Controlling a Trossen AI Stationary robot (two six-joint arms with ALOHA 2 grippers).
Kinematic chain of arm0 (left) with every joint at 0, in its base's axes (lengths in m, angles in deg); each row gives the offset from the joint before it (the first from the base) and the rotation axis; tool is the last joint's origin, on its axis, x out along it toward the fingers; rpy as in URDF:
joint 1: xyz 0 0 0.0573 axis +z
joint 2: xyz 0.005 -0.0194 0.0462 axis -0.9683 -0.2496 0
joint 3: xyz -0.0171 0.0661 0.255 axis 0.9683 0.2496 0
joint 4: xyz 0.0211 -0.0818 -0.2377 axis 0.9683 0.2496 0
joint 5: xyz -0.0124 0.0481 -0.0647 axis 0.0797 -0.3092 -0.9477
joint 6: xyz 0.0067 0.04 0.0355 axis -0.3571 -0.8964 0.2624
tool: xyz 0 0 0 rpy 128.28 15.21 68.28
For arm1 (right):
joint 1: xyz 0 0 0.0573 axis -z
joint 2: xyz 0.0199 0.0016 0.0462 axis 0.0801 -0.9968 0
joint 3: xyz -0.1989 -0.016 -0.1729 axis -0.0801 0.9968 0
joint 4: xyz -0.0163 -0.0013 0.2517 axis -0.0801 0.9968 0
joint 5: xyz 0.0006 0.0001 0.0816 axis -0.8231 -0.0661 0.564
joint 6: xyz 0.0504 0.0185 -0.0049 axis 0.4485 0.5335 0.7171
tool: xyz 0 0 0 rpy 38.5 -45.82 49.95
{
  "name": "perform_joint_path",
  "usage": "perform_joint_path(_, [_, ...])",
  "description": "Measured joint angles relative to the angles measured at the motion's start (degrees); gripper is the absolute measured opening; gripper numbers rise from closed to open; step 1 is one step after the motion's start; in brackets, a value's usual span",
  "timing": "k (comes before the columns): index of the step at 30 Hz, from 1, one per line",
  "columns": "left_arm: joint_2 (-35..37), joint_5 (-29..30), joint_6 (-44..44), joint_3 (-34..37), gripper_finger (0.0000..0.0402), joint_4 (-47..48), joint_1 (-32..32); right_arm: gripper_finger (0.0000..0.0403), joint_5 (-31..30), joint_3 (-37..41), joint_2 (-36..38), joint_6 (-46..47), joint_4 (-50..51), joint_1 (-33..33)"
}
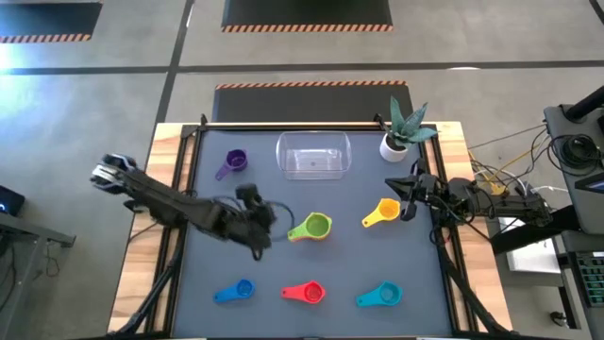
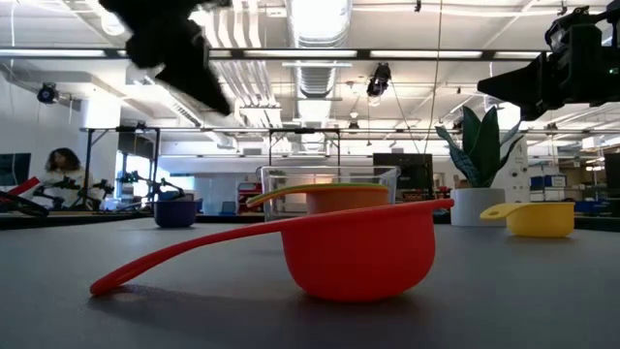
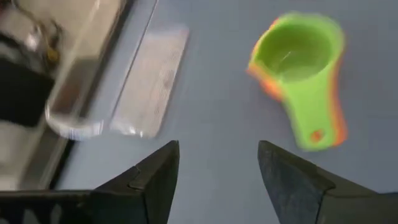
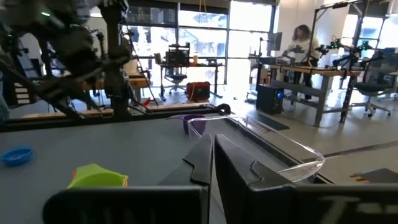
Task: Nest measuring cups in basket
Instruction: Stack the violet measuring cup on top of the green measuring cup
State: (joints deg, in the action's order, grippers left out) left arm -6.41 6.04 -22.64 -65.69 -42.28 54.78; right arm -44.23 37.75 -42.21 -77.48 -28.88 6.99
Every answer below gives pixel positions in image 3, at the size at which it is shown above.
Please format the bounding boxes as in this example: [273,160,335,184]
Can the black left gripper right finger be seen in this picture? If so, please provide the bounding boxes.
[257,139,398,224]

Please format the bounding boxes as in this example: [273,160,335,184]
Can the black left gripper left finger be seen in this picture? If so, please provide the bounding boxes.
[90,140,181,224]

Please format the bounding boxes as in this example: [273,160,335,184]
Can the green plastic measuring cup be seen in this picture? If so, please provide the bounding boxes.
[248,12,346,152]

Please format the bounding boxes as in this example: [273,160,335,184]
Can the orange plastic measuring cup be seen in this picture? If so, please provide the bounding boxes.
[246,18,348,147]

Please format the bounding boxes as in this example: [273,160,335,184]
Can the clear plastic basket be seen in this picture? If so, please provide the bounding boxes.
[45,0,190,141]

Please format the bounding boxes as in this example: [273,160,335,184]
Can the black equipment block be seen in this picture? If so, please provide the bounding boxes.
[0,57,56,128]

